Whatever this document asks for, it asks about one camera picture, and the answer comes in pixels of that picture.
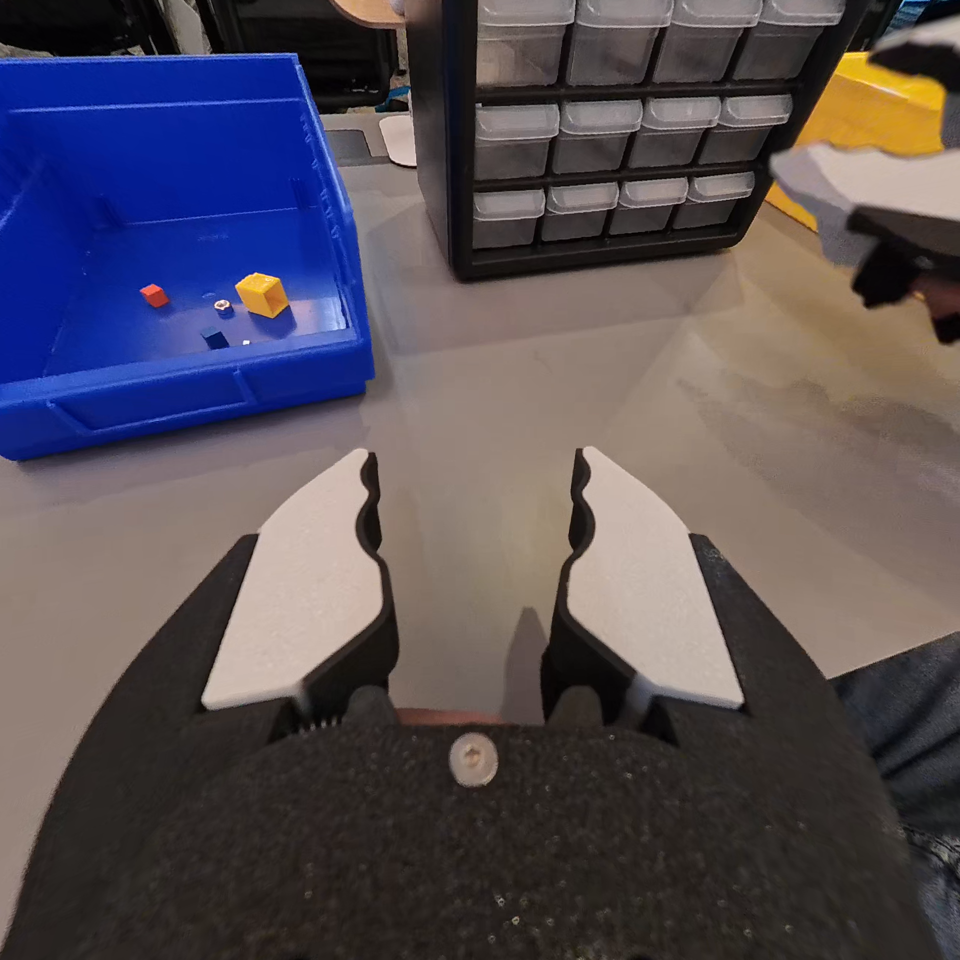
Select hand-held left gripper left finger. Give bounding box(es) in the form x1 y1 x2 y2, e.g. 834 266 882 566
200 448 400 720

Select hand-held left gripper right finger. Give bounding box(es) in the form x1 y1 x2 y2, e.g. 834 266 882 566
541 446 747 732

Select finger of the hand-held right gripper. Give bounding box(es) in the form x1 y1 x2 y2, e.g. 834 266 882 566
870 16 960 80
770 142 960 226

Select yellow plastic bin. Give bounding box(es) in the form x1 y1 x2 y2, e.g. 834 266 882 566
765 51 948 234

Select set of clear cabinet drawers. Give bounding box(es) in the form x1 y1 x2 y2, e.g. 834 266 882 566
474 0 847 250

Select yellow plastic block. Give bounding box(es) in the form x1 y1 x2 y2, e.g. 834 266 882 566
234 271 291 319

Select black drawer cabinet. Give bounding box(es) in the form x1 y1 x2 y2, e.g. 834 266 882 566
408 0 875 285

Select blue plastic bin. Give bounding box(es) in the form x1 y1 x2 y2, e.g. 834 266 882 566
0 52 376 462

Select person's right hand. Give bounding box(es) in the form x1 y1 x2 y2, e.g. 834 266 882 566
911 273 960 320

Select person's blue jeans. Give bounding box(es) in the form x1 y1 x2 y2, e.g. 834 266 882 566
831 633 960 960

